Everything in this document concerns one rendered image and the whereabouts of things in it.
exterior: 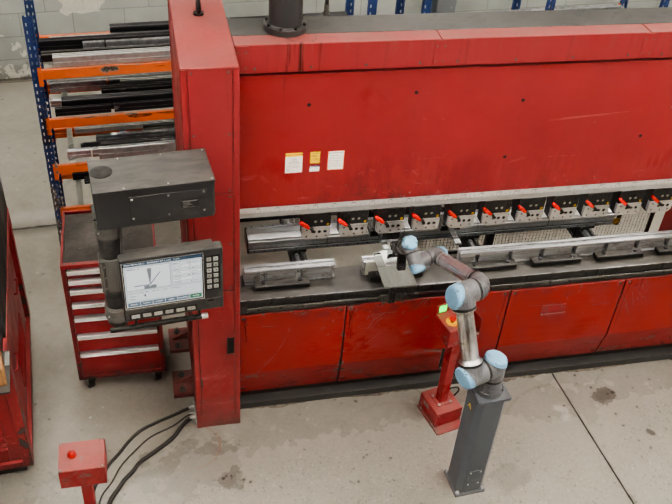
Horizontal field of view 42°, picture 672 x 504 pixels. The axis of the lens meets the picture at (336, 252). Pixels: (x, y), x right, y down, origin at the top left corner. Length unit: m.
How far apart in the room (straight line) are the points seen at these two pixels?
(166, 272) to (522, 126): 1.93
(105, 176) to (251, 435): 2.05
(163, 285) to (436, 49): 1.64
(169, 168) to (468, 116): 1.54
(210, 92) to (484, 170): 1.58
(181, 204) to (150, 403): 1.93
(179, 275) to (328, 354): 1.43
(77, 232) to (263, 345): 1.20
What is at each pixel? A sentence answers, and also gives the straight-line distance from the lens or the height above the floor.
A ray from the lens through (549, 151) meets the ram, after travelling 4.73.
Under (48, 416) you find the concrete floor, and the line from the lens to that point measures 5.40.
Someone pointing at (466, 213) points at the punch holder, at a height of 1.27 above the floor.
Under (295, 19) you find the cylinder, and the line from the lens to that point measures 4.01.
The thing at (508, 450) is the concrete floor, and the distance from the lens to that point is 5.31.
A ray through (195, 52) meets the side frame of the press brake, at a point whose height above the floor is 2.30.
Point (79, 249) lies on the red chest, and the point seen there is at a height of 0.98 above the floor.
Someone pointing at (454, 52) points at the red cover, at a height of 2.23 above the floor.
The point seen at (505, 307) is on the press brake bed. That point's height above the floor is 0.64.
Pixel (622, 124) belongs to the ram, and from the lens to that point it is 4.83.
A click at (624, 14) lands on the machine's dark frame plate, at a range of 4.73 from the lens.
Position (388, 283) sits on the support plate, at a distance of 4.64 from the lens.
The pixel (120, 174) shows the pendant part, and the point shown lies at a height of 1.95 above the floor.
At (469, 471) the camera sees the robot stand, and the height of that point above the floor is 0.21.
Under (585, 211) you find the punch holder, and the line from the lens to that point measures 5.08.
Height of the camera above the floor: 4.03
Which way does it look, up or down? 39 degrees down
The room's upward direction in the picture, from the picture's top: 5 degrees clockwise
